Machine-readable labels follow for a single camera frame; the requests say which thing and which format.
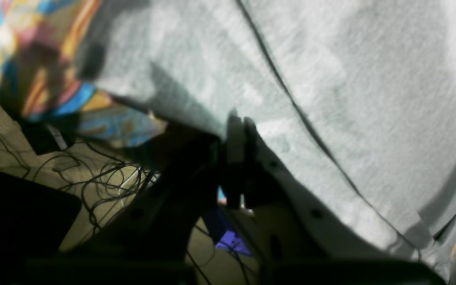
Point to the black box on floor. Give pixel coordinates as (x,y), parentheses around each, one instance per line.
(34,220)

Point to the patterned tile tablecloth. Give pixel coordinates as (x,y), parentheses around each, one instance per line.
(38,83)

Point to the grey T-shirt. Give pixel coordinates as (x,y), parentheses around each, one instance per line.
(356,97)

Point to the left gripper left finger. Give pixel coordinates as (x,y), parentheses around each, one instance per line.
(146,244)

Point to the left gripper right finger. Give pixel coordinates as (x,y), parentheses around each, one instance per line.
(307,244)

